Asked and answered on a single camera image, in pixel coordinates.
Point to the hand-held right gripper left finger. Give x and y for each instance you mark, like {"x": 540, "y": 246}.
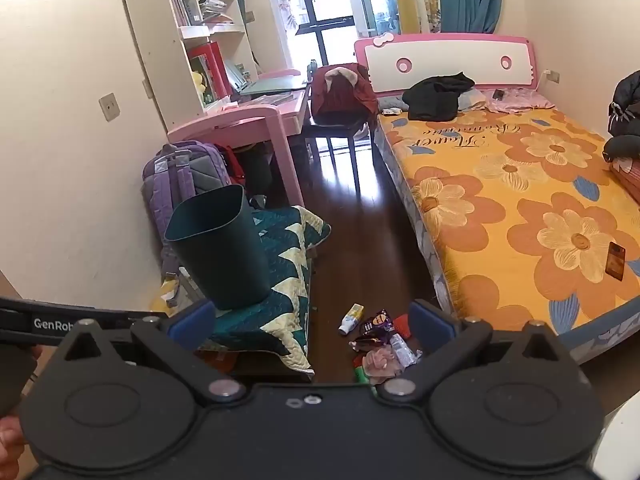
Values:
{"x": 192, "y": 321}

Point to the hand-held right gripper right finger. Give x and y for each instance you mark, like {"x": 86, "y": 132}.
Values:
{"x": 429, "y": 322}

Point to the red plastic bag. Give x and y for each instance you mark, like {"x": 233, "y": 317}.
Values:
{"x": 402, "y": 327}

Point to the person's left hand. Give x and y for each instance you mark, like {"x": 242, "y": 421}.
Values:
{"x": 9, "y": 441}

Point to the white narrow packet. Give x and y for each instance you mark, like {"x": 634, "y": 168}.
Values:
{"x": 401, "y": 349}

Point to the purple snack wrapper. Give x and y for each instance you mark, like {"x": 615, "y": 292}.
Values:
{"x": 376, "y": 325}

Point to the yellow white packet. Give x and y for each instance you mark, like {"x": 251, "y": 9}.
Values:
{"x": 351, "y": 318}

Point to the green wrapper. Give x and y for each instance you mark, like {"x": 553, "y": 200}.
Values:
{"x": 364, "y": 374}

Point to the green patterned quilt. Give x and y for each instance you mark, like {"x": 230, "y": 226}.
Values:
{"x": 282, "y": 270}

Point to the bed with floral sheet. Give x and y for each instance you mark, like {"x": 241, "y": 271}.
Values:
{"x": 525, "y": 200}

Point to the dark smartphone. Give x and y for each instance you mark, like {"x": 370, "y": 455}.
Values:
{"x": 615, "y": 260}

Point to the pink desk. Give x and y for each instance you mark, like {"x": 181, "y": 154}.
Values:
{"x": 235, "y": 120}

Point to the dark wooden chair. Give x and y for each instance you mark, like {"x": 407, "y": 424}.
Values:
{"x": 330, "y": 129}

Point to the black clothing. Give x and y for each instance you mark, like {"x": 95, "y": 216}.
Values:
{"x": 432, "y": 97}

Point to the yellow plush toy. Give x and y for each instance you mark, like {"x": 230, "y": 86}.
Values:
{"x": 199, "y": 84}

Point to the small black device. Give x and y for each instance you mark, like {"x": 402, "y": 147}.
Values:
{"x": 498, "y": 94}

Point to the pink cloth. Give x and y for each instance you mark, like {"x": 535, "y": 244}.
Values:
{"x": 525, "y": 101}

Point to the red jacket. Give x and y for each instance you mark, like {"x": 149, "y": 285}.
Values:
{"x": 340, "y": 95}

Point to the pink red pillow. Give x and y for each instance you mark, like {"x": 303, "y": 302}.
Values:
{"x": 631, "y": 180}

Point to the green folder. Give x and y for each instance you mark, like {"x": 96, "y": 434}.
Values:
{"x": 275, "y": 85}

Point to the red box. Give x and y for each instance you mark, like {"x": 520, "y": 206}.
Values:
{"x": 210, "y": 67}

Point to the pink white headboard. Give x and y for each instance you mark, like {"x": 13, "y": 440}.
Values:
{"x": 450, "y": 57}

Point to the white bookshelf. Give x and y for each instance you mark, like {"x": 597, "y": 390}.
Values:
{"x": 150, "y": 35}

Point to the black puffy jacket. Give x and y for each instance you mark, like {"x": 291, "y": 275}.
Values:
{"x": 627, "y": 105}

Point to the balcony glass door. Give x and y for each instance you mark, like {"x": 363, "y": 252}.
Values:
{"x": 330, "y": 30}

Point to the row of books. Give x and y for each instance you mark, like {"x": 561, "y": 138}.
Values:
{"x": 180, "y": 7}

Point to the floral curtain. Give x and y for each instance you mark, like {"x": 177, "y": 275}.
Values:
{"x": 280, "y": 5}

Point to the wall switch plate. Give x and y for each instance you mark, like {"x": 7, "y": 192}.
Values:
{"x": 109, "y": 106}

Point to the wall outlet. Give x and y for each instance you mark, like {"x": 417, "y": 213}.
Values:
{"x": 552, "y": 76}

